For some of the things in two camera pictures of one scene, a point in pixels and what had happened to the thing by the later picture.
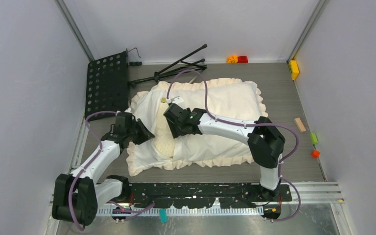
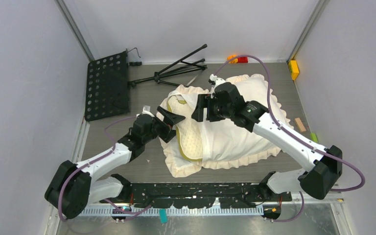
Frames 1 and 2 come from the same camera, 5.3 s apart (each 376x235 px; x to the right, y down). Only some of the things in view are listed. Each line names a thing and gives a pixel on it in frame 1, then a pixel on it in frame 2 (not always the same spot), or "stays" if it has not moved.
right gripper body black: x=177 y=129 → x=225 y=111
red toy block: x=242 y=59 stays
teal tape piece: x=163 y=217 stays
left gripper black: x=145 y=134 → x=170 y=120
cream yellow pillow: x=163 y=140 → x=188 y=131
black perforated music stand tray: x=107 y=86 stays
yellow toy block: x=293 y=68 stays
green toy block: x=314 y=137 stays
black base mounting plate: x=203 y=195 stays
